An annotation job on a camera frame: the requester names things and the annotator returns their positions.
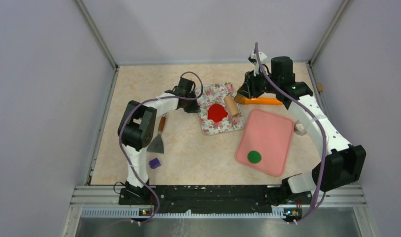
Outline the wooden rolling pin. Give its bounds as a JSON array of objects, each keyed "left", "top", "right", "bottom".
[{"left": 223, "top": 94, "right": 239, "bottom": 117}]

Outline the orange toy carrot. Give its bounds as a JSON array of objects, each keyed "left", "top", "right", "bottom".
[{"left": 234, "top": 94, "right": 283, "bottom": 105}]

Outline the pink plastic tray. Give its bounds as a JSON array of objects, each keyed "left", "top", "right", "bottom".
[{"left": 235, "top": 109, "right": 294, "bottom": 177}]

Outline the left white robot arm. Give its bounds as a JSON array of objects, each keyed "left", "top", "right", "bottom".
[{"left": 118, "top": 77, "right": 200, "bottom": 204}]

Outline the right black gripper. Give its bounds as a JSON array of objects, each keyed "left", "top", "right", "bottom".
[{"left": 238, "top": 67, "right": 279, "bottom": 99}]

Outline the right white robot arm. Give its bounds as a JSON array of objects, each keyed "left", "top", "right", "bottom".
[{"left": 237, "top": 52, "right": 366, "bottom": 203}]

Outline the floral rectangular tray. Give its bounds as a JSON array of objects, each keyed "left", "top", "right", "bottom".
[{"left": 195, "top": 82, "right": 245, "bottom": 136}]

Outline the red dough piece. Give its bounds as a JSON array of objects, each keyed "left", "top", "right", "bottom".
[{"left": 207, "top": 103, "right": 228, "bottom": 123}]

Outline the purple cube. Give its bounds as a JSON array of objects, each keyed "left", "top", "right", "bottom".
[{"left": 148, "top": 158, "right": 161, "bottom": 169}]

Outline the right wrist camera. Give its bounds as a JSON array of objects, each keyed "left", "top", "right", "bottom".
[{"left": 248, "top": 51, "right": 268, "bottom": 76}]

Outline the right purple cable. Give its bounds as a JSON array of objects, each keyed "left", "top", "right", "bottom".
[{"left": 254, "top": 42, "right": 328, "bottom": 225}]

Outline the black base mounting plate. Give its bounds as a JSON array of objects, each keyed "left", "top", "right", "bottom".
[{"left": 118, "top": 185, "right": 312, "bottom": 214}]

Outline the aluminium frame rail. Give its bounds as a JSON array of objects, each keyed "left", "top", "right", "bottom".
[{"left": 61, "top": 185, "right": 381, "bottom": 237}]

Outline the metal scraper wooden handle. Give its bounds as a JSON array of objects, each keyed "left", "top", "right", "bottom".
[{"left": 147, "top": 114, "right": 166, "bottom": 154}]

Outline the green dough disc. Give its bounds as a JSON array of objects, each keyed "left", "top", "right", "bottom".
[{"left": 247, "top": 151, "right": 262, "bottom": 164}]

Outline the small brown wall clip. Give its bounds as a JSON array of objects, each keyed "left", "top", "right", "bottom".
[{"left": 316, "top": 83, "right": 323, "bottom": 92}]

